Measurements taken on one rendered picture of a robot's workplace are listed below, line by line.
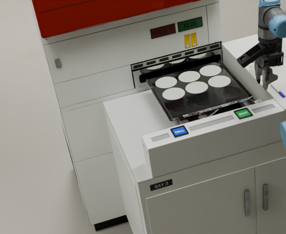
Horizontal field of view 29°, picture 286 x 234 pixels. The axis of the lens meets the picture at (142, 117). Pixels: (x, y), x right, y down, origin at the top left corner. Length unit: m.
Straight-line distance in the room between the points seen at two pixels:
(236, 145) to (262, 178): 0.23
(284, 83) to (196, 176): 0.53
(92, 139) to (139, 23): 0.62
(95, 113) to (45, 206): 0.92
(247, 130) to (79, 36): 0.84
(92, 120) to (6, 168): 1.24
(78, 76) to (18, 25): 3.32
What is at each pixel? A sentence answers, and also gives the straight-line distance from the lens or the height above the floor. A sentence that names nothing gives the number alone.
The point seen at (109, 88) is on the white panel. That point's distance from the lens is 2.57.
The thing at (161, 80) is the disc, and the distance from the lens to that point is 2.53.
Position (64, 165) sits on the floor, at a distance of 3.62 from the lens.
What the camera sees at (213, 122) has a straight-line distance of 2.11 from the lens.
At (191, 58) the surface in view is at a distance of 2.61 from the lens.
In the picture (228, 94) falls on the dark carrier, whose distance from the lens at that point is 2.38.
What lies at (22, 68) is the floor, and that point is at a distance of 4.92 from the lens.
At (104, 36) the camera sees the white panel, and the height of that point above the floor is 1.14.
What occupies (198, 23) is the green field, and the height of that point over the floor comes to 1.10.
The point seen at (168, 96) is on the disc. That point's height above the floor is 0.90.
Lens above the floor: 2.18
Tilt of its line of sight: 34 degrees down
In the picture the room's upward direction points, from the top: 9 degrees counter-clockwise
